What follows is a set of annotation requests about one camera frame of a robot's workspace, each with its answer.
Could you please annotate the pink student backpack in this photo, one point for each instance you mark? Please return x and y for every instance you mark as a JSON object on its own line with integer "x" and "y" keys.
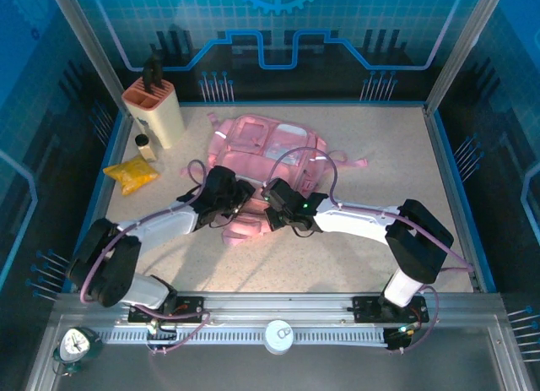
{"x": 253, "y": 142}

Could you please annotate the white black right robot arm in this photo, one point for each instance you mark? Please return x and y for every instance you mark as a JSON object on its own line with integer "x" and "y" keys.
{"x": 417, "y": 239}

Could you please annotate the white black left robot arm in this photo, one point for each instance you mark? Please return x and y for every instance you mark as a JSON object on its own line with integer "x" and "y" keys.
{"x": 105, "y": 264}

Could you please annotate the yellow snack bag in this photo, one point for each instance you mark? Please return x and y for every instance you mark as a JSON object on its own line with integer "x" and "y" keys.
{"x": 131, "y": 173}

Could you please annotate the small bottle black cap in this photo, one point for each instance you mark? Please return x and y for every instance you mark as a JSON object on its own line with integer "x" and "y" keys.
{"x": 147, "y": 150}

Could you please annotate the beige orange knife block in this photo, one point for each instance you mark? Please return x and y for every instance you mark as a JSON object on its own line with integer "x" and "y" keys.
{"x": 160, "y": 116}

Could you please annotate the green alarm clock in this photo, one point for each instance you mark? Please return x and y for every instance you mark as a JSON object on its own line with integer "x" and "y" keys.
{"x": 76, "y": 344}

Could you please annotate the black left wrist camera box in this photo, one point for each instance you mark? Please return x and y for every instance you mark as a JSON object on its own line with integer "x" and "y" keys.
{"x": 221, "y": 177}

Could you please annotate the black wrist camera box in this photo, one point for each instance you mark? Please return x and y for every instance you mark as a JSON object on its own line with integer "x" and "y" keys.
{"x": 221, "y": 177}
{"x": 280, "y": 194}

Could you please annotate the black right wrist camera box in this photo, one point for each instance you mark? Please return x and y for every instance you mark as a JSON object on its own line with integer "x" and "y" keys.
{"x": 280, "y": 194}

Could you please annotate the aluminium mounting rail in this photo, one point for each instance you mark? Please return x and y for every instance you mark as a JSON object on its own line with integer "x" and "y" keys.
{"x": 274, "y": 306}

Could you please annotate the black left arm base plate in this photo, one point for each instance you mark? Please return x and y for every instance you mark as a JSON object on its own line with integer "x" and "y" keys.
{"x": 190, "y": 308}

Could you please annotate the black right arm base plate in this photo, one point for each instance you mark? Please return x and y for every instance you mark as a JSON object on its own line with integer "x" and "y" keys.
{"x": 365, "y": 308}

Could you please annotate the aluminium frame post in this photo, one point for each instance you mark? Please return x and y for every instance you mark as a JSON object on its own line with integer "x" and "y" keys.
{"x": 94, "y": 53}
{"x": 462, "y": 53}

